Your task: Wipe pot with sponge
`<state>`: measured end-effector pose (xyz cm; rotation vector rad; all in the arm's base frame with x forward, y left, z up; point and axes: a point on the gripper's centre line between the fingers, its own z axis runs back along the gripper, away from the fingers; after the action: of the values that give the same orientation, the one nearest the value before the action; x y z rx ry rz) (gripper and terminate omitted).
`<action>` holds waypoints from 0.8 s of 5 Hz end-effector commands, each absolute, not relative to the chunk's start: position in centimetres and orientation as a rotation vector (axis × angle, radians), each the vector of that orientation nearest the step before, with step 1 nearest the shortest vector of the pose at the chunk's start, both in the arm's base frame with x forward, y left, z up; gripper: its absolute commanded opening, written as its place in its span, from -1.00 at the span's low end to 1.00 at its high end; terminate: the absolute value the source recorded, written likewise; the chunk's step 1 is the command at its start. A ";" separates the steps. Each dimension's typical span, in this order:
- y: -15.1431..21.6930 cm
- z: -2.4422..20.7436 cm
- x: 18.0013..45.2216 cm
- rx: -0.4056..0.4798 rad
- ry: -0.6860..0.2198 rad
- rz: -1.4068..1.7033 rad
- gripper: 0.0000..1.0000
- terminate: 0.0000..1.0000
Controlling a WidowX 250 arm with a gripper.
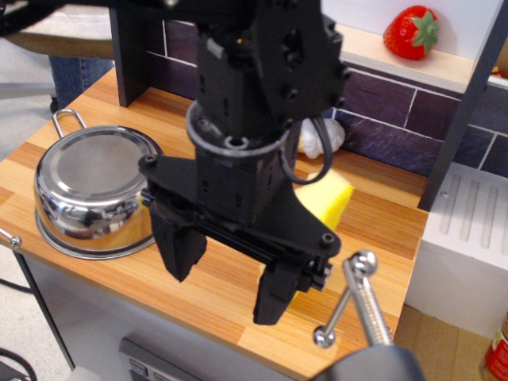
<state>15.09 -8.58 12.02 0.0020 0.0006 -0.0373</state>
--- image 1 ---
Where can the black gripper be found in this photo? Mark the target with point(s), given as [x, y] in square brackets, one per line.
[221, 193]

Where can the yellow sponge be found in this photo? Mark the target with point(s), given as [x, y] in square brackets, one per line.
[327, 198]

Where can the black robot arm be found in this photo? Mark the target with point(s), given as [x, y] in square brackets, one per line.
[263, 68]

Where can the upturned stainless steel pot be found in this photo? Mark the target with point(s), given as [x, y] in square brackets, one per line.
[88, 190]

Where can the grey oven control panel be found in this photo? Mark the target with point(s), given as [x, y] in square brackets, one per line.
[141, 364]

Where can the white dish rack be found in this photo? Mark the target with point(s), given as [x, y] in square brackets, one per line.
[460, 275]

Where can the person in blue jeans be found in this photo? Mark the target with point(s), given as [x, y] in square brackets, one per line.
[72, 76]

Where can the red labelled jar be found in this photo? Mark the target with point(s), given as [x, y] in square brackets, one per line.
[494, 366]

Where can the red toy strawberry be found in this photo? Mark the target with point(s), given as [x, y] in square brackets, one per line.
[412, 34]

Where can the metal rail knob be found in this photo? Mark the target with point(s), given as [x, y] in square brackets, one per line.
[14, 241]

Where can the dark wooden shelf frame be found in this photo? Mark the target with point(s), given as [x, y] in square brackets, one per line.
[132, 82]

